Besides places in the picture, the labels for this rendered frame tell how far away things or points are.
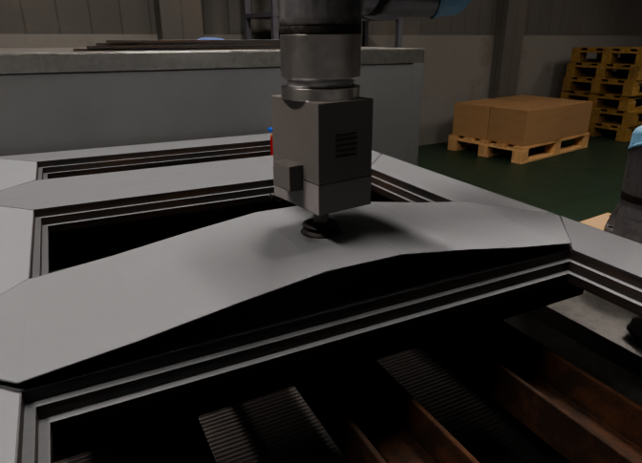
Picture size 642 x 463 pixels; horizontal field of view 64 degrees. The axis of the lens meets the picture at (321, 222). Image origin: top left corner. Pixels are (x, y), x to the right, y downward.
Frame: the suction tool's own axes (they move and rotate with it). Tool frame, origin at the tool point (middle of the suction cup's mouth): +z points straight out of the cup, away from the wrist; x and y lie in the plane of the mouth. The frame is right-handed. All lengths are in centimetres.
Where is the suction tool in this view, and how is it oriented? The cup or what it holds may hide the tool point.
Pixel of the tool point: (321, 242)
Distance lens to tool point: 54.1
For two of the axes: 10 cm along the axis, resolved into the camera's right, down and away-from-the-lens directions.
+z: 0.0, 9.4, 3.4
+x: 8.2, -2.0, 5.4
